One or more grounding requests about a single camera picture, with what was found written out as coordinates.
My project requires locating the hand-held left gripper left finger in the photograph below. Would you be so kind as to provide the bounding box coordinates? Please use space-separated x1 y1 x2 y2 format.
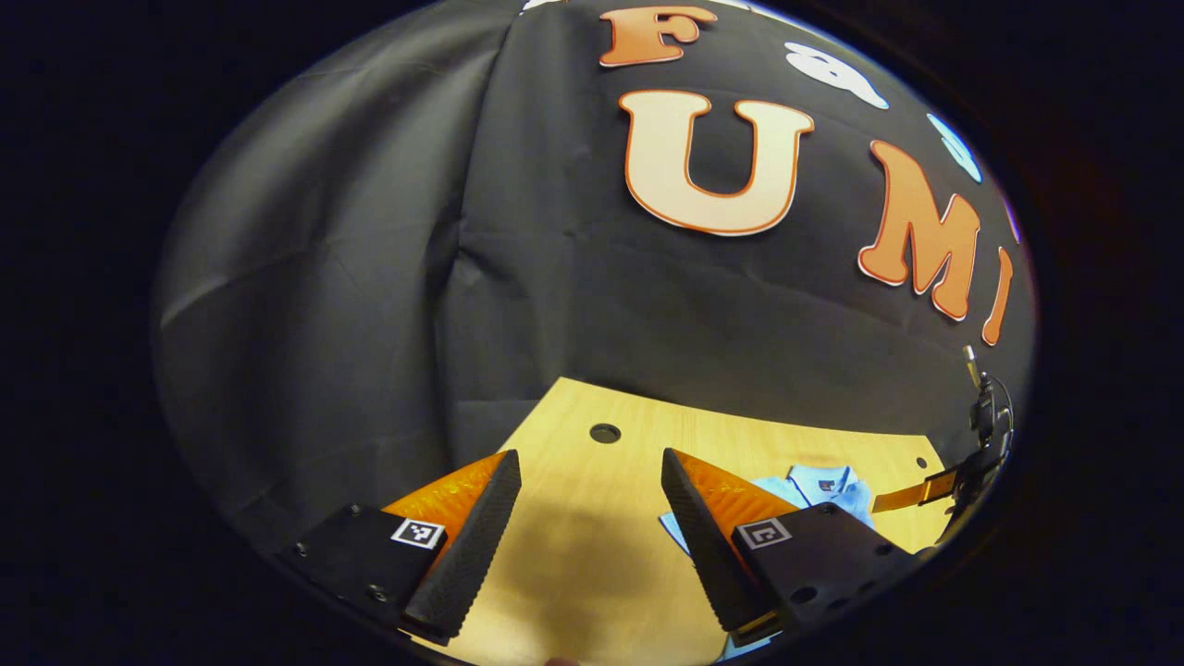
276 449 524 648

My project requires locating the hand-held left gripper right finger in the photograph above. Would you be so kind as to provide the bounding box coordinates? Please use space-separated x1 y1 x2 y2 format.
660 448 937 648

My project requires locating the light blue T-shirt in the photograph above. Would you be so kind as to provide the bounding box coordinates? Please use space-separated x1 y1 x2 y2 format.
659 464 876 662

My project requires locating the black backdrop cloth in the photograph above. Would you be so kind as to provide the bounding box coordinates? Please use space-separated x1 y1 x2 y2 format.
153 0 1037 549

